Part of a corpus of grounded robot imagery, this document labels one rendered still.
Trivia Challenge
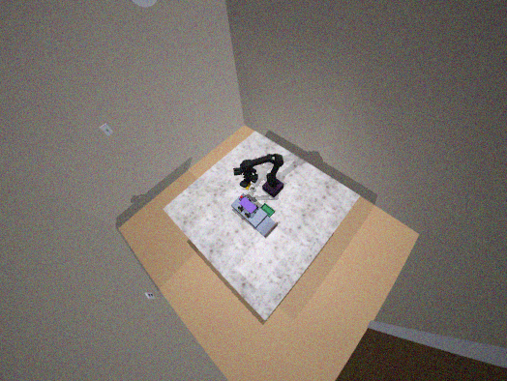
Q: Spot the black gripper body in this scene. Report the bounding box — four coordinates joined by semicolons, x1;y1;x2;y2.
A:
240;168;256;188

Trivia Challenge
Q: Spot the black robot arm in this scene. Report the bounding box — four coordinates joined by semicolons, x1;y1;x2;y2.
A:
233;154;284;188

